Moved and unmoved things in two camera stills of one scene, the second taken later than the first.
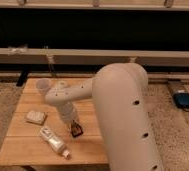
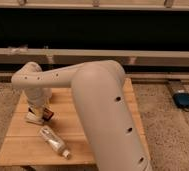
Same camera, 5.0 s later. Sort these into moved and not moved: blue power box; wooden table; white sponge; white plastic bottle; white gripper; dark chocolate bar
Moved: dark chocolate bar; white gripper
Not moved: wooden table; white sponge; white plastic bottle; blue power box
